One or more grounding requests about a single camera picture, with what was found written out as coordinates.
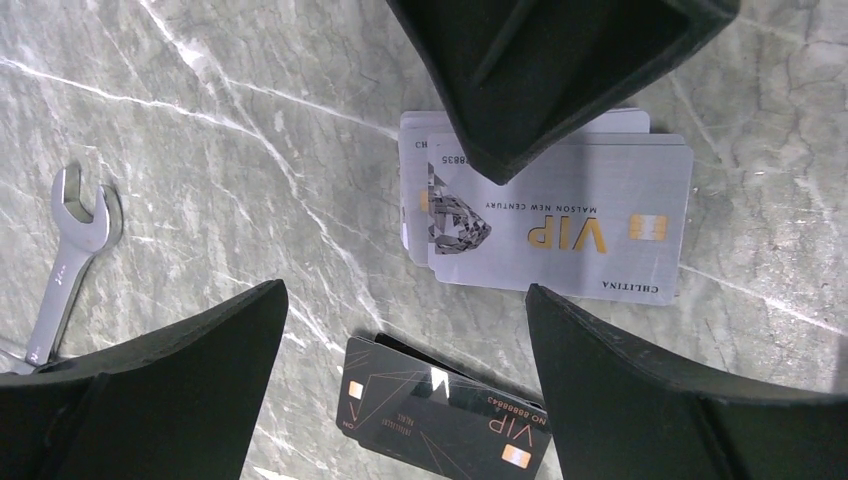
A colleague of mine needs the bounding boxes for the black credit card stack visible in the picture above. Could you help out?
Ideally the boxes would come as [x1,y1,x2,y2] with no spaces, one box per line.
[336,336,552,479]

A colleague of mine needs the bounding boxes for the silver credit card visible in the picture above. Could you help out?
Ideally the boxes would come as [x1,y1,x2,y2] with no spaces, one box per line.
[398,108,694,306]

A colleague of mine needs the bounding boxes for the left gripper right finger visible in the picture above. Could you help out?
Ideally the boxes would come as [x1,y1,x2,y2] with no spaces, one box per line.
[525,284,847,479]

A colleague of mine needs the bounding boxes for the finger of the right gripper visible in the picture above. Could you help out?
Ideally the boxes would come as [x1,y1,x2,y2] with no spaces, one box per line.
[390,0,741,185]

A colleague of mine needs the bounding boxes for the silver open-end wrench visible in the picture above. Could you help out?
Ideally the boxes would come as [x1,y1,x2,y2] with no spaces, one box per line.
[1,164,123,375]

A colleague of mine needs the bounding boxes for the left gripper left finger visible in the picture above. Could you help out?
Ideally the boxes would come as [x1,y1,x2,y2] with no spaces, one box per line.
[1,279,288,479]

